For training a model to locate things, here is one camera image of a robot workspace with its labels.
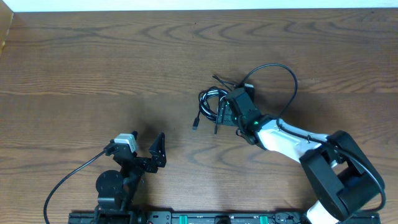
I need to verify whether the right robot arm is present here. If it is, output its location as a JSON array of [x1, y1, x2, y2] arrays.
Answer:
[[216, 99, 386, 223]]

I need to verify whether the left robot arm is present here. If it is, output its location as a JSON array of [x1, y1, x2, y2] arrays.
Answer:
[[94, 131, 167, 223]]

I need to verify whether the left camera black cable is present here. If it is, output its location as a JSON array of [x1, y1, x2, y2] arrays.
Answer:
[[43, 150, 106, 224]]

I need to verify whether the camera black cable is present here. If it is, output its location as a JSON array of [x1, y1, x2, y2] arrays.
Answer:
[[239, 63, 387, 212], [43, 150, 106, 224]]

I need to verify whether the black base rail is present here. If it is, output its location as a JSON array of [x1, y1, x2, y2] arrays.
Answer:
[[68, 210, 382, 224]]

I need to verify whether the right camera black cable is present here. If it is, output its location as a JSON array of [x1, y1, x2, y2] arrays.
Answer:
[[239, 63, 387, 212]]

